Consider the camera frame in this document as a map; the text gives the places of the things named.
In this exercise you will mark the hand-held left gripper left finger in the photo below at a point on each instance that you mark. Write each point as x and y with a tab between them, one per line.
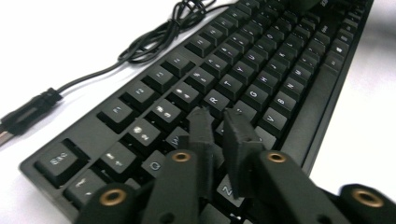
204	146

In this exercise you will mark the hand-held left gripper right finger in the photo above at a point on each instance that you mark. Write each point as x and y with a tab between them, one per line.
241	149

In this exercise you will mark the black computer keyboard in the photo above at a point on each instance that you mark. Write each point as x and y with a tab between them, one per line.
243	81

